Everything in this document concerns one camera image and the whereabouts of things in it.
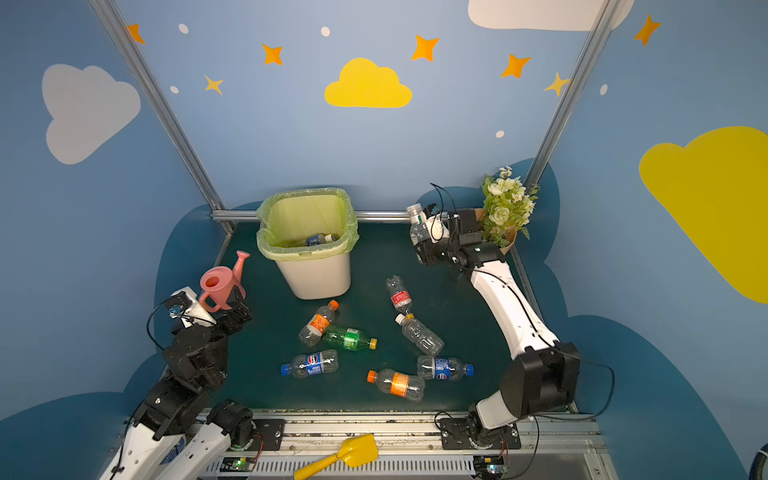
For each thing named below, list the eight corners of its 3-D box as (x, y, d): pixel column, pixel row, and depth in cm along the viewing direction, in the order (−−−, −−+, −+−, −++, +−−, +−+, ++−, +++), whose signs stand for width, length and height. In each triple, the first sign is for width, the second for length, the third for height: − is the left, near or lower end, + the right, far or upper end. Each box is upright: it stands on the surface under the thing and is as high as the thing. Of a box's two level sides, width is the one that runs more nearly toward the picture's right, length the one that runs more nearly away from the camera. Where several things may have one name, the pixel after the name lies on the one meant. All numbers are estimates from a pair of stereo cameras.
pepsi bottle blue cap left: (283, 382, 83) (280, 377, 80) (283, 363, 86) (280, 358, 83) (340, 370, 85) (338, 365, 82) (337, 352, 89) (336, 346, 86)
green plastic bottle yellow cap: (323, 350, 88) (321, 345, 86) (325, 331, 92) (324, 326, 90) (377, 350, 89) (377, 345, 86) (377, 331, 93) (377, 326, 90)
